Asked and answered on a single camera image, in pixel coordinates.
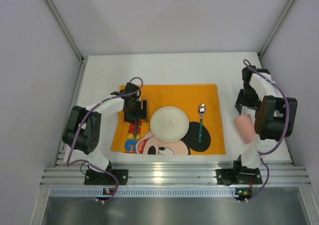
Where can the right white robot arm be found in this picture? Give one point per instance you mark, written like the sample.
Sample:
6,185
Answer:
266,117

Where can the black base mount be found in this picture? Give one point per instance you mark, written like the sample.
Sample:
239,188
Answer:
106,177
243,176

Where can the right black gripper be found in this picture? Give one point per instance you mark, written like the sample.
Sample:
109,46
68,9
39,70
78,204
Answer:
245,103

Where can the cream round plate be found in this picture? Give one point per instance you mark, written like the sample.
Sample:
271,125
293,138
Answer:
169,124

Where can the silver spoon green handle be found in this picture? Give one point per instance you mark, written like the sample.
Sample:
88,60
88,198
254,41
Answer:
201,112

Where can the orange Mickey Mouse placemat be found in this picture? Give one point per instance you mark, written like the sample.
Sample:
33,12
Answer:
187,98

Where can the pink cup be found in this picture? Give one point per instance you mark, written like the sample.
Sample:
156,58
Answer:
245,127

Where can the right aluminium corner post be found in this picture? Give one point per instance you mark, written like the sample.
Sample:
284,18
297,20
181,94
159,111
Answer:
288,6

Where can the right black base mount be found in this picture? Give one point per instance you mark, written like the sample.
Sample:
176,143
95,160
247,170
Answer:
243,176

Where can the left aluminium corner post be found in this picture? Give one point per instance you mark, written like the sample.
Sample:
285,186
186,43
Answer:
64,29

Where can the aluminium corner post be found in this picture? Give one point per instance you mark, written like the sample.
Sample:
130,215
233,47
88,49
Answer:
288,6
64,29

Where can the fork with green handle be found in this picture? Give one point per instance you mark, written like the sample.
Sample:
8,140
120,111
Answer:
136,129

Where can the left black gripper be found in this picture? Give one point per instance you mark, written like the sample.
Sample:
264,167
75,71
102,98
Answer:
136,116

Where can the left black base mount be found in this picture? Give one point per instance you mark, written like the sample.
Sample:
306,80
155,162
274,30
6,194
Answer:
106,177

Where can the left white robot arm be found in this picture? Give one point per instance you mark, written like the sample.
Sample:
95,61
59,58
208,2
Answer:
82,130

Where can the aluminium rail frame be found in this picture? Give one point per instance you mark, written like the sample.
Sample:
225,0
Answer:
168,180

